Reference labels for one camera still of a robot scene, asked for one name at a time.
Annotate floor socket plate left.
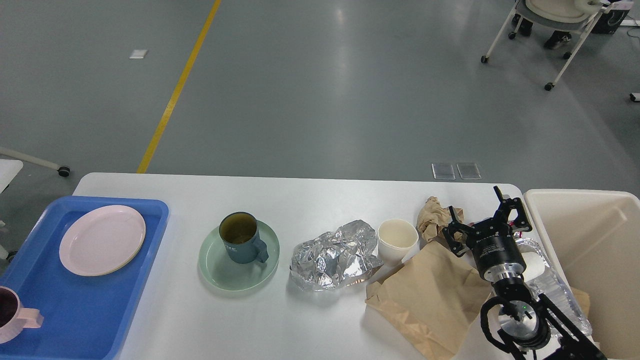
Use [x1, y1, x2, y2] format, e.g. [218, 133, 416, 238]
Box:
[431, 162, 457, 182]

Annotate floor socket plate right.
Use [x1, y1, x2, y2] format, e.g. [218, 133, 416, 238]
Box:
[455, 162, 482, 180]

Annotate white office chair left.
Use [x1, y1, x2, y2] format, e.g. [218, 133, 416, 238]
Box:
[0, 146, 71, 178]

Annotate pink plate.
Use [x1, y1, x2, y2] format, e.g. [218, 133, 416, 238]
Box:
[59, 205, 146, 277]

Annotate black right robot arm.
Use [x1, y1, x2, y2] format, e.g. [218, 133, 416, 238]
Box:
[442, 186, 606, 360]

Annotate person's feet under chair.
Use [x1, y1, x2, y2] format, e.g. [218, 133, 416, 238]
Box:
[511, 14, 572, 50]

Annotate clear plastic bottle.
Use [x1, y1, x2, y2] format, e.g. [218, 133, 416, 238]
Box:
[515, 238, 593, 337]

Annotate white paper on floor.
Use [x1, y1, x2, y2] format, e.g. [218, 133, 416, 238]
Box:
[129, 48, 148, 60]

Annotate brown paper bag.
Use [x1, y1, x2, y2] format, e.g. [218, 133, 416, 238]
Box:
[365, 242, 491, 360]

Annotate white paper cup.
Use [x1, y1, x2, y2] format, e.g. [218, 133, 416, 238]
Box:
[377, 218, 419, 266]

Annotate white office chair right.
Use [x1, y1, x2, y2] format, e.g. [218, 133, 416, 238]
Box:
[480, 0, 633, 91]

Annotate dark teal mug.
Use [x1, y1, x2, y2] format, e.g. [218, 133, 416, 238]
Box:
[218, 211, 270, 264]

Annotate floor socket plate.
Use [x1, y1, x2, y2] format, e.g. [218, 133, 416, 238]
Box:
[431, 162, 457, 182]
[455, 162, 482, 180]

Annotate green plate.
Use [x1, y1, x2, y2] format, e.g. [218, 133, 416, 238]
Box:
[198, 220, 281, 292]

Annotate blue plastic tray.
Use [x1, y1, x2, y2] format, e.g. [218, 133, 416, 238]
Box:
[0, 196, 170, 360]

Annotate crumpled aluminium foil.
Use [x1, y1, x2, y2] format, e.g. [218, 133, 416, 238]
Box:
[289, 219, 384, 292]

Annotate white office chair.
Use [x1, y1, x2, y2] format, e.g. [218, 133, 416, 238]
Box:
[480, 0, 633, 91]
[0, 146, 71, 178]

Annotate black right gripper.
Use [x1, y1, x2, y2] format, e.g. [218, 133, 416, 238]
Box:
[442, 186, 533, 284]

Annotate crumpled brown paper ball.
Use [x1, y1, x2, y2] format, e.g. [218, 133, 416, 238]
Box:
[415, 196, 452, 244]

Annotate pink mug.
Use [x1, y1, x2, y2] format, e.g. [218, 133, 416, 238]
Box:
[0, 286, 44, 344]

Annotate beige plastic bin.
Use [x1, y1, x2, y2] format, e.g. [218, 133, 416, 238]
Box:
[525, 189, 640, 360]

